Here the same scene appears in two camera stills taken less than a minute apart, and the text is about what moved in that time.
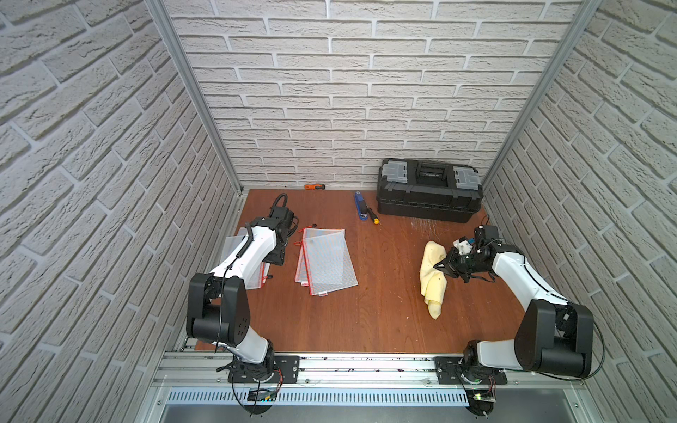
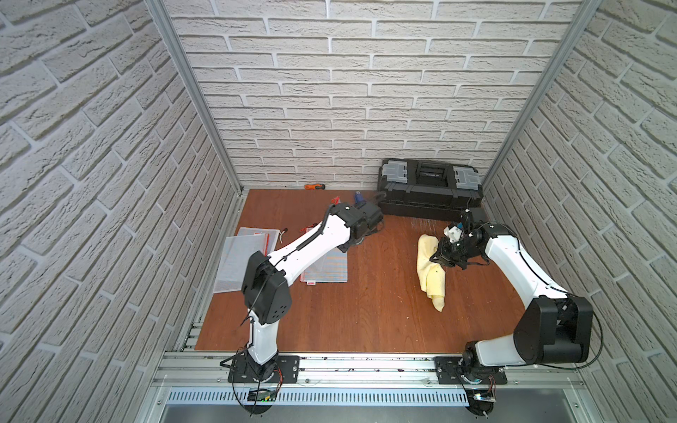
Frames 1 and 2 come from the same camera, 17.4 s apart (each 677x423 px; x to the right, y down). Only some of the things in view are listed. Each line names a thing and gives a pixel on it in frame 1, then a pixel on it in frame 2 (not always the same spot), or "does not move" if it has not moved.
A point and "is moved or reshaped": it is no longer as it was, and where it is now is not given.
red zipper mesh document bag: x=329 y=260 is moved or reshaped
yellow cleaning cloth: x=433 y=278 is moved or reshaped
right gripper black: x=449 y=263 -> x=442 y=255
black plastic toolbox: x=428 y=189 does not move
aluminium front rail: x=196 y=369 does not move
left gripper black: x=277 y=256 -> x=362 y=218
